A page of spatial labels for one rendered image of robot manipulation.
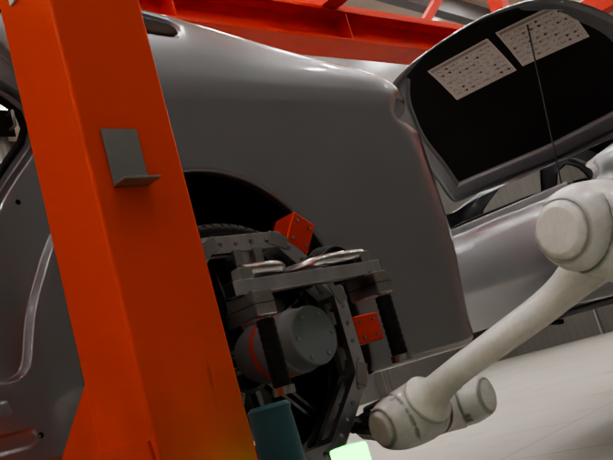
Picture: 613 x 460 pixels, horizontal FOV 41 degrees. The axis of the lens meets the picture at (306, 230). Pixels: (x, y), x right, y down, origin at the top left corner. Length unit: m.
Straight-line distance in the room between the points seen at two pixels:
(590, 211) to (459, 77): 3.89
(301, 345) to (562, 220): 0.65
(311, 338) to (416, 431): 0.29
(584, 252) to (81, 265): 0.73
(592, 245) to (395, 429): 0.55
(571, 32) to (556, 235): 3.61
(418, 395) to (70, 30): 0.90
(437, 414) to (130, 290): 0.70
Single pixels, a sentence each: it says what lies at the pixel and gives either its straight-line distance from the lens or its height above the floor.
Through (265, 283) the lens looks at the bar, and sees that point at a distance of 1.62.
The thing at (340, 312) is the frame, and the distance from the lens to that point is 1.99.
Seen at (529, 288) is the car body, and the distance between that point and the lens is 4.14.
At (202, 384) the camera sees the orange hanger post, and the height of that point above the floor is 0.79.
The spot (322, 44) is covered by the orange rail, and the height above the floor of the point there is 2.98.
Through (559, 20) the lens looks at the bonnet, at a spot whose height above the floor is 2.27.
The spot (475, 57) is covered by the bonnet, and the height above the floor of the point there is 2.31.
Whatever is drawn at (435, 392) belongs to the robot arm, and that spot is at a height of 0.68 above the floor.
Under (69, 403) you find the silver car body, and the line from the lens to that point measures 1.67.
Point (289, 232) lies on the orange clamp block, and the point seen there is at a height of 1.11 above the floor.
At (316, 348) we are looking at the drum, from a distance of 1.72.
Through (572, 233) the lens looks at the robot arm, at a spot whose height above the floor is 0.86.
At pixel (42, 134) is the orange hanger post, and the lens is 1.33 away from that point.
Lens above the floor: 0.75
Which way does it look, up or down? 11 degrees up
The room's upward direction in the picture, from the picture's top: 16 degrees counter-clockwise
